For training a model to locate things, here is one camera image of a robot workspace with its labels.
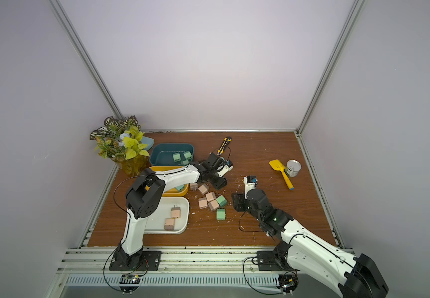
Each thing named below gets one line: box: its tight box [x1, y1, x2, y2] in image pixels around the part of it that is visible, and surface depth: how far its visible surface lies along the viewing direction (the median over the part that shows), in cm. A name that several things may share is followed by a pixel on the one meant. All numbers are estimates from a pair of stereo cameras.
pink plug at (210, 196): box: [205, 191, 217, 202], surface depth 91 cm
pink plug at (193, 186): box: [189, 182, 199, 192], surface depth 94 cm
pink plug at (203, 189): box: [197, 183, 210, 195], surface depth 94 cm
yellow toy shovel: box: [269, 158, 294, 190], surface depth 102 cm
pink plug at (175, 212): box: [170, 204, 181, 219], surface depth 86 cm
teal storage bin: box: [149, 142, 195, 166], surface depth 109 cm
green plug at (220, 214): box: [216, 208, 226, 221], surface depth 86 cm
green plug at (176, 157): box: [172, 152, 181, 163], surface depth 108 cm
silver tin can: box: [284, 158, 302, 178], surface depth 99 cm
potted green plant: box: [89, 115, 150, 177], surface depth 91 cm
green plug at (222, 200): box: [216, 194, 229, 208], surface depth 89 cm
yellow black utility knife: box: [216, 136, 233, 156], surface depth 115 cm
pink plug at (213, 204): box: [207, 199, 220, 212], surface depth 89 cm
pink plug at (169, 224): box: [164, 217, 175, 231], surface depth 83 cm
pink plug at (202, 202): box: [198, 197, 208, 210], surface depth 89 cm
